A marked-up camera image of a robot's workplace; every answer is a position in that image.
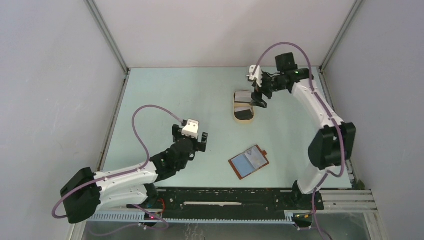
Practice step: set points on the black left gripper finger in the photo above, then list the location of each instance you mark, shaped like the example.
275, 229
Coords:
202, 145
176, 132

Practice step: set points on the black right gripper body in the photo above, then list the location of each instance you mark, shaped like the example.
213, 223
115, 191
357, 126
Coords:
271, 84

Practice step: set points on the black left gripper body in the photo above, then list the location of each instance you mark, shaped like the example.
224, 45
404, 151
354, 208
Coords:
194, 142

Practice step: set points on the brown leather card holder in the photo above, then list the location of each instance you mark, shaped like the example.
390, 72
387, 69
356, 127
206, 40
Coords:
242, 167

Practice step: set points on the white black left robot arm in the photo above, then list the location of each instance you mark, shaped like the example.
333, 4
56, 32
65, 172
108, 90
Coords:
88, 192

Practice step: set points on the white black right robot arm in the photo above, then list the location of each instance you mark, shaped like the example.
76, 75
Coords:
333, 142

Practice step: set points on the black card in tray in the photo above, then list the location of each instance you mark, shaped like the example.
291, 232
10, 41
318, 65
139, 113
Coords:
244, 115

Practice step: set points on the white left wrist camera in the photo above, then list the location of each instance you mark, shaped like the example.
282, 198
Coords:
191, 129

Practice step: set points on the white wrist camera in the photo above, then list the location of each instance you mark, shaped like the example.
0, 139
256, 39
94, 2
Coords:
255, 75
191, 129

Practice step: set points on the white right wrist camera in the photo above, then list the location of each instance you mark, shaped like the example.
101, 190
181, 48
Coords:
255, 75

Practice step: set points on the aluminium frame rail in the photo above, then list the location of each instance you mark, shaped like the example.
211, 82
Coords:
334, 201

